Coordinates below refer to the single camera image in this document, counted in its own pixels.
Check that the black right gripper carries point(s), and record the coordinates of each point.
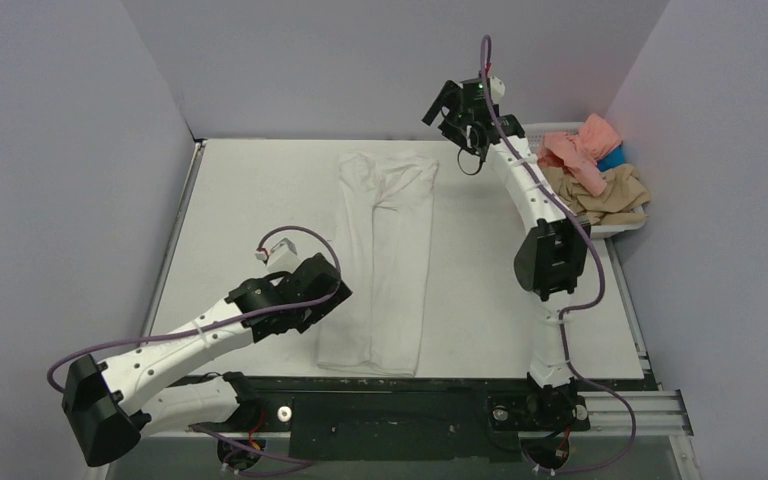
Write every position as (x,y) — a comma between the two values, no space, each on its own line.
(447,102)

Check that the white printed t shirt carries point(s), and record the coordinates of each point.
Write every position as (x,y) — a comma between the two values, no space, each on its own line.
(384,220)

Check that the pink t shirt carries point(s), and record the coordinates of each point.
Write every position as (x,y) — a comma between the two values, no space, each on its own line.
(578,154)

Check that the beige t shirt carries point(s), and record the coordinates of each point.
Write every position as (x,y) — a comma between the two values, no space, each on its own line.
(618,204)

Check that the white plastic laundry basket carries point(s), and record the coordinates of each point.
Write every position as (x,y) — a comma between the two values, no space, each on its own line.
(535,133)

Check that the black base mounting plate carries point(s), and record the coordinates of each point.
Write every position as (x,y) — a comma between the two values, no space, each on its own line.
(386,419)

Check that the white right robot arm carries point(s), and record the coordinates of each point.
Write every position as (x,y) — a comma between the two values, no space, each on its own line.
(553,253)

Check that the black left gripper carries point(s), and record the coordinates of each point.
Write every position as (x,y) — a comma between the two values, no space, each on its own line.
(326,290)

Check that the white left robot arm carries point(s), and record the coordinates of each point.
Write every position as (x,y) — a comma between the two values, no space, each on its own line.
(112,404)

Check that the blue t shirt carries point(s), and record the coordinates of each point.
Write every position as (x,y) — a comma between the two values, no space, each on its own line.
(613,159)

